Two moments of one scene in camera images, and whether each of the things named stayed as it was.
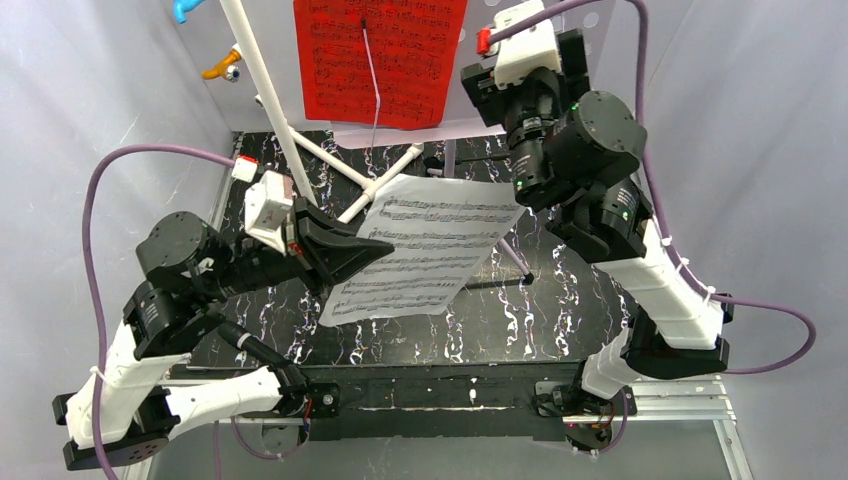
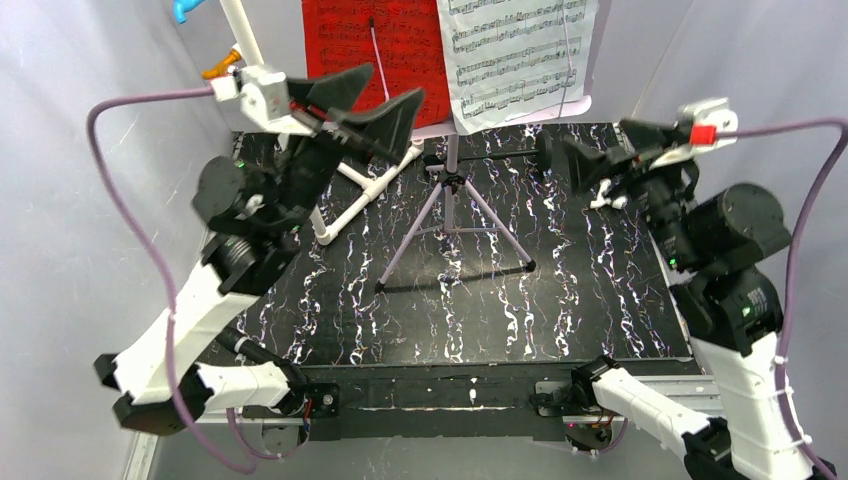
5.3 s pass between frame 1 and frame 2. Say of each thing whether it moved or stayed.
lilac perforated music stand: moved
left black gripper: moved
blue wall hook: stayed
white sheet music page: moved
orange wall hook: stayed
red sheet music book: stayed
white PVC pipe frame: stayed
